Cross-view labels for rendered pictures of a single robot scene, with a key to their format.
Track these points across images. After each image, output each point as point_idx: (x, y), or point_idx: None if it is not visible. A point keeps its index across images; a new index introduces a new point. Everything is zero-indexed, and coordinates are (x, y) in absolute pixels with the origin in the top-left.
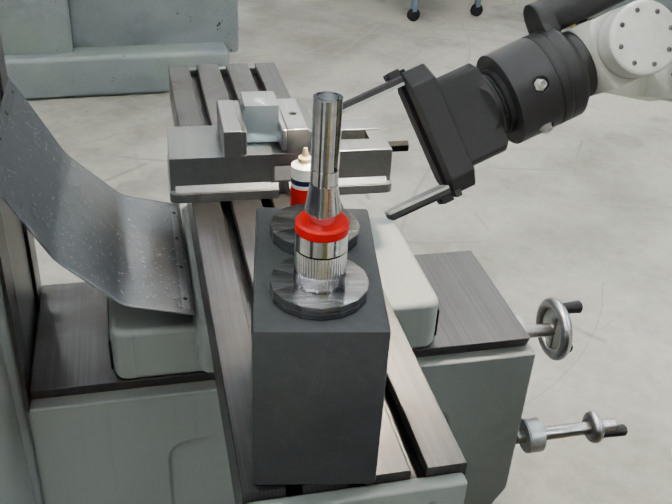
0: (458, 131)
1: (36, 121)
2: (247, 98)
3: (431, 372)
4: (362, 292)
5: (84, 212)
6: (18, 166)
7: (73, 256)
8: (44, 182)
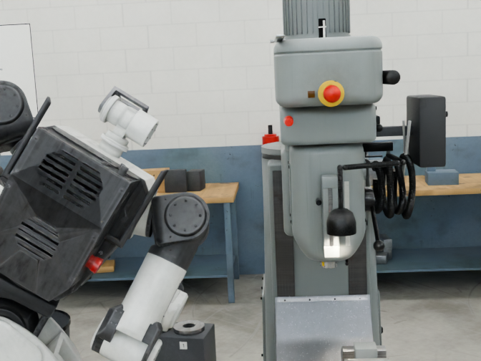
0: None
1: (364, 316)
2: (364, 342)
3: None
4: None
5: (330, 352)
6: (307, 312)
7: (288, 349)
8: (321, 328)
